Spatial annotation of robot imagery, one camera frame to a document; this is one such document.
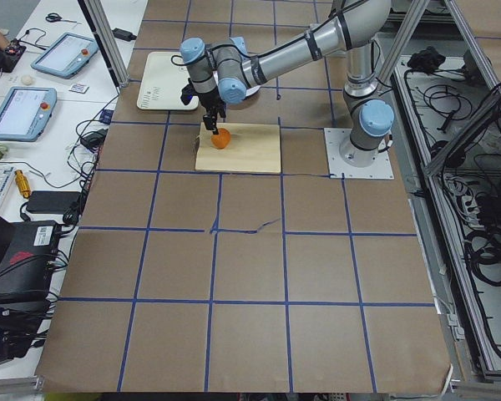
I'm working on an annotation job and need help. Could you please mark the black electronics box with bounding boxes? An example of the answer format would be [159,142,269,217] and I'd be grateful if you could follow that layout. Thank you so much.
[0,218,61,304]

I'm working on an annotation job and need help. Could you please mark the small printed card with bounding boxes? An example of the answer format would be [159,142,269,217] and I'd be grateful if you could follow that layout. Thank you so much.
[69,83,89,94]

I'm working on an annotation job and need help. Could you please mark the aluminium frame post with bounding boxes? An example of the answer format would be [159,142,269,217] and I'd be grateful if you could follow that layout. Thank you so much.
[78,0,129,89]

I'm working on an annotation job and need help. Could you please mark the lower blue teach pendant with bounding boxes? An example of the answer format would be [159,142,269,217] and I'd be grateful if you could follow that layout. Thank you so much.
[0,87,57,142]

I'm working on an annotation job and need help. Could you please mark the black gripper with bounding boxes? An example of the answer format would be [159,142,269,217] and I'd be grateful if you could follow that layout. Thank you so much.
[190,77,226,135]

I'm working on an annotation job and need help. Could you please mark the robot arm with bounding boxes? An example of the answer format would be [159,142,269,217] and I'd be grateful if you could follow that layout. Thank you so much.
[180,1,391,147]

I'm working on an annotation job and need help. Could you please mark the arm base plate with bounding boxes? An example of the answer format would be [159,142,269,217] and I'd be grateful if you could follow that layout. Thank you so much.
[324,128,394,180]

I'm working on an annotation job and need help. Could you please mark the wooden cutting board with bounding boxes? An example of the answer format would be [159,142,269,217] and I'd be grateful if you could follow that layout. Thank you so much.
[195,123,281,174]

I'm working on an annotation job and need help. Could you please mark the cream bear tray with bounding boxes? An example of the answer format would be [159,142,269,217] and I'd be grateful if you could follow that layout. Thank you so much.
[136,52,199,111]

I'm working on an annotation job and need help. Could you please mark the black flat power brick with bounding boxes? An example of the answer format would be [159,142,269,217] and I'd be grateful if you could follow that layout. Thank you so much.
[26,190,80,214]

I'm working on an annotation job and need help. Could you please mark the orange fruit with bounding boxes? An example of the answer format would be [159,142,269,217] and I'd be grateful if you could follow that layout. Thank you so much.
[210,128,231,150]

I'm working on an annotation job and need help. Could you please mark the blue teach pendant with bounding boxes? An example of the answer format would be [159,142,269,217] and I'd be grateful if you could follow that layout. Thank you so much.
[0,87,57,142]
[31,33,99,79]

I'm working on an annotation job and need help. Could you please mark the black power adapter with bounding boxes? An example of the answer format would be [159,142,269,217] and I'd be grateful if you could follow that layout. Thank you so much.
[112,28,137,42]

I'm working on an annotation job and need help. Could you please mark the white round plate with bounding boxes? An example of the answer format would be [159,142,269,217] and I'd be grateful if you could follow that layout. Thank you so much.
[245,85,261,99]

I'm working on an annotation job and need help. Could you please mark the upper blue teach pendant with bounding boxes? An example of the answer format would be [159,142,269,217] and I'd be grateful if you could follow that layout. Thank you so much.
[31,33,99,79]

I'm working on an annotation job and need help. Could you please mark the black scissors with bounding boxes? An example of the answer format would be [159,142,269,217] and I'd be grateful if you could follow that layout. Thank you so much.
[45,13,80,24]

